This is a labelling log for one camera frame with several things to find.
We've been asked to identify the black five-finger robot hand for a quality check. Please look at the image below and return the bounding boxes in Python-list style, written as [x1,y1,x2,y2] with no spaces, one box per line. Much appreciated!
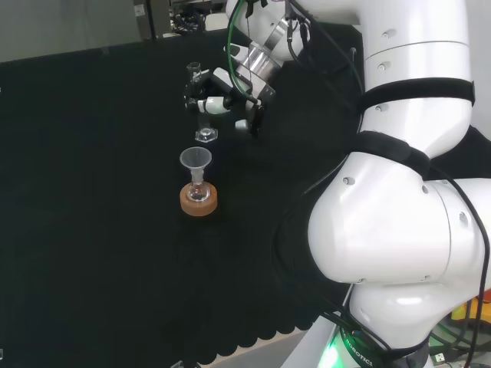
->
[183,67,276,139]

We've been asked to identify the clear glass graduated cylinder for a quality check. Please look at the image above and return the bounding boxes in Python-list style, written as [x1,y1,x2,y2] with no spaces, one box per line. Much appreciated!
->
[186,61,219,144]

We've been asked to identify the clear plastic funnel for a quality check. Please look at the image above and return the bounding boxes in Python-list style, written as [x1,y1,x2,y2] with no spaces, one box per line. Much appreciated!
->
[179,147,212,183]

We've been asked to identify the clear round-bottom flask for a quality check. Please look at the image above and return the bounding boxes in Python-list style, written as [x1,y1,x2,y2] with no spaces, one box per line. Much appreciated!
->
[187,177,210,202]

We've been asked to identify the black bench cloth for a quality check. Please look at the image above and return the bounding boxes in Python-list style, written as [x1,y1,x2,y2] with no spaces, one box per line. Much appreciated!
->
[0,28,491,365]

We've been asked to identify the yellow stop button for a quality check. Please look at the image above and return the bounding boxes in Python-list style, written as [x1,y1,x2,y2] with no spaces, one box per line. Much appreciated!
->
[450,297,491,327]

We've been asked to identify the green cable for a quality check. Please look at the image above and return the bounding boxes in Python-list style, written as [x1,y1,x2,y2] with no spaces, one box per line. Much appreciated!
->
[226,0,257,101]

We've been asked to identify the brown cork ring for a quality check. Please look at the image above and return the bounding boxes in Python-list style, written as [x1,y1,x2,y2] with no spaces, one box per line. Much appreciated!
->
[179,182,219,219]

